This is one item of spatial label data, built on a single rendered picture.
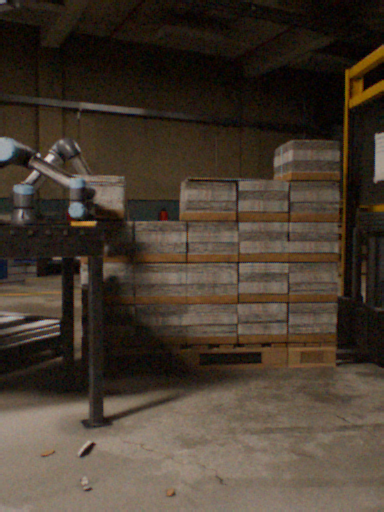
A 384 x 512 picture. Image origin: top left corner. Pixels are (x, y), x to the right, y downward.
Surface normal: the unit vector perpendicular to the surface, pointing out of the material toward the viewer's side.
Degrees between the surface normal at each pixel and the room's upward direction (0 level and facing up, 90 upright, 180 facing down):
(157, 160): 90
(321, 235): 90
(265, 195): 90
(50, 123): 90
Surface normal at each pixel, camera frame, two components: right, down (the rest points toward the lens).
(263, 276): 0.11, 0.04
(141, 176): 0.44, 0.05
